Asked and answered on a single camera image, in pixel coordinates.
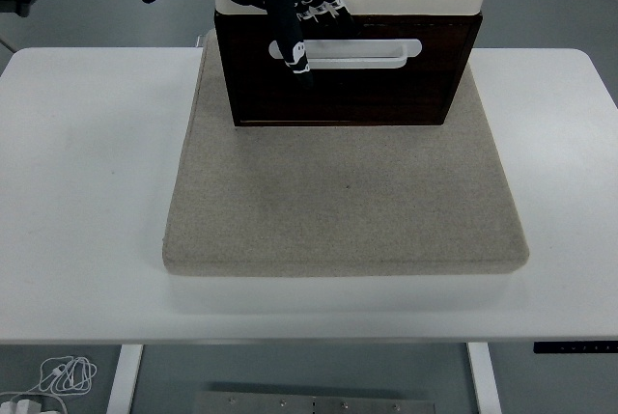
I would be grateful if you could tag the dark wooden drawer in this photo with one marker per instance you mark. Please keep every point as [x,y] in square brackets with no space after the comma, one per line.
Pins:
[444,47]

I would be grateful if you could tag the dark wooden drawer cabinet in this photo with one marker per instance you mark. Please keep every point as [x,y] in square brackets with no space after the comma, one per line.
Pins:
[362,105]

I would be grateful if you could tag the white charger plug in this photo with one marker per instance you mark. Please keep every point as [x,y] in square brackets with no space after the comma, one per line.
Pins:
[24,406]

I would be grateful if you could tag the white table leg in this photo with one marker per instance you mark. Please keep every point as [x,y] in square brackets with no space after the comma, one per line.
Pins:
[123,380]
[485,380]

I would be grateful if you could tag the beige fabric mat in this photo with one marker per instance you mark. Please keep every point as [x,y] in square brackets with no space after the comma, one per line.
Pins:
[338,201]

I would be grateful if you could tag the black table control panel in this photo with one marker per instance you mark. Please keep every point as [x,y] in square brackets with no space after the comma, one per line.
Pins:
[574,348]

